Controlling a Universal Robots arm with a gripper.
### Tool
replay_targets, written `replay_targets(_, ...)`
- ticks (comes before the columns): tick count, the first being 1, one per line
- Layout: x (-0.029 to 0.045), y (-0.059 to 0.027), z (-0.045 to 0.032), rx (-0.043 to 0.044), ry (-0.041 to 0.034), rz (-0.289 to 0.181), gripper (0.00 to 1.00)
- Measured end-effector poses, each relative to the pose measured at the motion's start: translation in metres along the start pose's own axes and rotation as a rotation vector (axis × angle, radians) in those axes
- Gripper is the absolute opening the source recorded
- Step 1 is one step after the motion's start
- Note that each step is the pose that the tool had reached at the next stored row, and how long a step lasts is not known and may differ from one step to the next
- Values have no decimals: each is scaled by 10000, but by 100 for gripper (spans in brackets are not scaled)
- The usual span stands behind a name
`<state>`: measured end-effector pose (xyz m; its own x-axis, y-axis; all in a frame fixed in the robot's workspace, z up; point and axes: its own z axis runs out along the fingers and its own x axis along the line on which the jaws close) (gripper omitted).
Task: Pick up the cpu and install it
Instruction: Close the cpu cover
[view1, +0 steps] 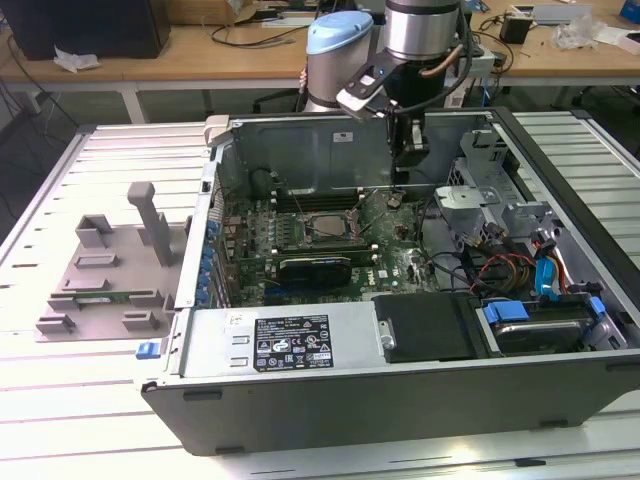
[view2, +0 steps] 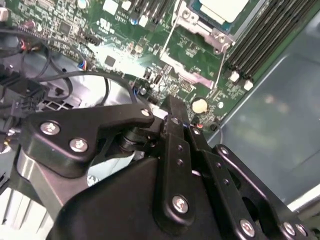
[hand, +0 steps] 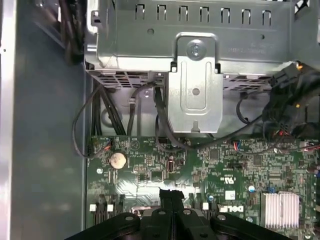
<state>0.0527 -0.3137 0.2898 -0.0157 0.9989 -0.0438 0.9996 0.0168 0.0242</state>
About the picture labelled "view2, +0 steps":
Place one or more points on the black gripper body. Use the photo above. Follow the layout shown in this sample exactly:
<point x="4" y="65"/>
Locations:
<point x="112" y="212"/>

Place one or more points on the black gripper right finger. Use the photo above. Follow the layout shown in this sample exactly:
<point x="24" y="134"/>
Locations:
<point x="220" y="170"/>

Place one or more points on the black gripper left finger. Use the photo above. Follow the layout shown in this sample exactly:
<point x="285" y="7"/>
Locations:
<point x="62" y="135"/>

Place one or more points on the silver CPU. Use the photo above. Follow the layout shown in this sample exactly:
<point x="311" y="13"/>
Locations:
<point x="225" y="10"/>

